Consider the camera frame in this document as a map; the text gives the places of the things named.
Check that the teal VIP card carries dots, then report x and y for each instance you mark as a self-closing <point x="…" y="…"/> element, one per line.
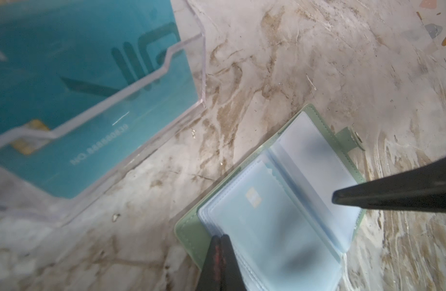
<point x="61" y="58"/>

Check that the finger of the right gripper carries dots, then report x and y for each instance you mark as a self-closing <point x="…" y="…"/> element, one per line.
<point x="419" y="190"/>

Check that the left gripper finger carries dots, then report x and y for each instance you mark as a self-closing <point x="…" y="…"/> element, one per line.
<point x="220" y="270"/>

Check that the teal card from holder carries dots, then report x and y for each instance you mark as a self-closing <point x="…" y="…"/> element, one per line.
<point x="276" y="245"/>

